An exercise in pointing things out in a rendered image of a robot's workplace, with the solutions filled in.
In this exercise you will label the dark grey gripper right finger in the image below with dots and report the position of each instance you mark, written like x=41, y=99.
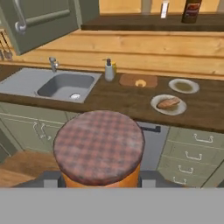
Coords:
x=151, y=178

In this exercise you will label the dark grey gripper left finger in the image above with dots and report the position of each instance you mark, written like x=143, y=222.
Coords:
x=49, y=178

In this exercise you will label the jam jar with plaid lid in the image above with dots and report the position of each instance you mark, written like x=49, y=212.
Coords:
x=99, y=145

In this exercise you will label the golden croissant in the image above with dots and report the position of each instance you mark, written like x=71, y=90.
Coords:
x=140, y=84

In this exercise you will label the brown wooden cutting board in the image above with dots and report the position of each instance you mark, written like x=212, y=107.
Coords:
x=128, y=80

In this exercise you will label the green drawer front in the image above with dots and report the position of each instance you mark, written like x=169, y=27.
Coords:
x=169, y=164
x=183, y=134
x=175, y=151
x=166, y=177

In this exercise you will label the grey dishwasher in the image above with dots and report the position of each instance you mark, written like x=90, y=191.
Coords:
x=154, y=148

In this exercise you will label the green base cupboard door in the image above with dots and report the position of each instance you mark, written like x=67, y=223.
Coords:
x=17, y=131
x=57, y=132

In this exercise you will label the white plate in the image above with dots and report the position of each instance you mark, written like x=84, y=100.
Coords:
x=159, y=110
x=175, y=89

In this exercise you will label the brown pastry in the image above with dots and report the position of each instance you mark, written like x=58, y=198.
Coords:
x=169, y=103

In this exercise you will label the grey steel sink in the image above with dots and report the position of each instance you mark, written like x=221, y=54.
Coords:
x=26, y=81

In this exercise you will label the white soap dispenser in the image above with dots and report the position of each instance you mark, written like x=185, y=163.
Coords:
x=109, y=73

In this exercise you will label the silver tap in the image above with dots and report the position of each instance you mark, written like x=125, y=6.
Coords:
x=53, y=64

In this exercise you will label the yellow sponge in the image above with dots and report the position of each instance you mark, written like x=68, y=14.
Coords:
x=114, y=67

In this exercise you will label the dark wooden shelf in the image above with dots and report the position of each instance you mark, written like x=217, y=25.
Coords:
x=131, y=23

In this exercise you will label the white slim container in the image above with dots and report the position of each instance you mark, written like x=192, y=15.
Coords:
x=164, y=8

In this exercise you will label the dark bottle with red label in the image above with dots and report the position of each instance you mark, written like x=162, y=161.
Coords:
x=191, y=11

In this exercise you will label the green wall cabinet door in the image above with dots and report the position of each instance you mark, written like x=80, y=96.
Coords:
x=87, y=10
x=49, y=29

